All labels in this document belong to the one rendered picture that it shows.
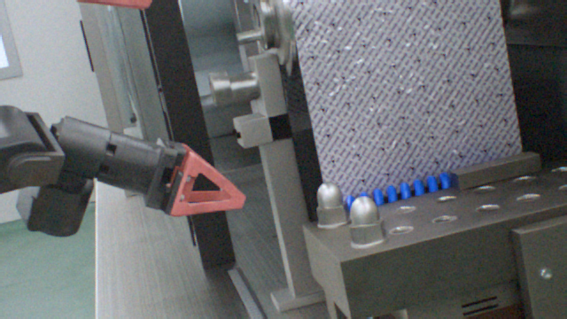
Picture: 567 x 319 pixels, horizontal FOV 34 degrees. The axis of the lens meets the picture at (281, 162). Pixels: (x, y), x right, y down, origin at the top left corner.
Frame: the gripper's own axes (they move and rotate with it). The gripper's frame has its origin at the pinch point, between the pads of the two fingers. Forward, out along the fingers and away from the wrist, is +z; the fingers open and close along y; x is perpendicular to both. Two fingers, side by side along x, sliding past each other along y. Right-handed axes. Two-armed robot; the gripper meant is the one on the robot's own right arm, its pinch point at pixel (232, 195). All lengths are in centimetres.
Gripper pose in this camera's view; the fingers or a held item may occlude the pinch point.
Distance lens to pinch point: 102.4
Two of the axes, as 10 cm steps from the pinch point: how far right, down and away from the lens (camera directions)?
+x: 3.2, -9.4, -0.6
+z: 9.3, 3.0, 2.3
